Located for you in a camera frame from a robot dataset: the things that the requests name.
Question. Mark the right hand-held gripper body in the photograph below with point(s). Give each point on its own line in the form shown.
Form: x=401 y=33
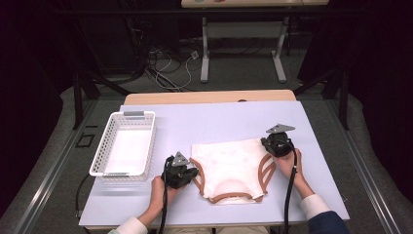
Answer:
x=281 y=144

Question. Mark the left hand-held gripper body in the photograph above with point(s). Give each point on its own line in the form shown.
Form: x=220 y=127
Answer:
x=175 y=175

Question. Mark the cream baby bodysuit brown trim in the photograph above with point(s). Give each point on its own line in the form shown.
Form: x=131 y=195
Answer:
x=230 y=169

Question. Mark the white perforated plastic basket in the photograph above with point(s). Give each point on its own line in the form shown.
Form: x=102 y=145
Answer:
x=130 y=152

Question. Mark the person's right hand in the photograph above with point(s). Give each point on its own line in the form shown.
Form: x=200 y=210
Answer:
x=287 y=167

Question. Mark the person's left hand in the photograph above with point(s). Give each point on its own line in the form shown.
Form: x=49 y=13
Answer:
x=159 y=195

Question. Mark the brown table grommet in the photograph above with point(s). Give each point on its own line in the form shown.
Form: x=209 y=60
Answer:
x=242 y=100

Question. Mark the black metal stand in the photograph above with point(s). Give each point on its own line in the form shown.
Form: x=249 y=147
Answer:
x=78 y=97
x=343 y=97

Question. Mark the white power adapter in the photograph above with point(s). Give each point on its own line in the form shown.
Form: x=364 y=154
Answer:
x=195 y=54

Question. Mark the wooden table with white legs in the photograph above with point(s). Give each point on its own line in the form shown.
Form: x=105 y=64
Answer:
x=243 y=3

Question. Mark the aluminium floor rail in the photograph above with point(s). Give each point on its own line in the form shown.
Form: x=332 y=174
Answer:
x=48 y=182
x=367 y=182

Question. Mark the black floor socket frame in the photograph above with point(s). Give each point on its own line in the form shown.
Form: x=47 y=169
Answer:
x=78 y=140

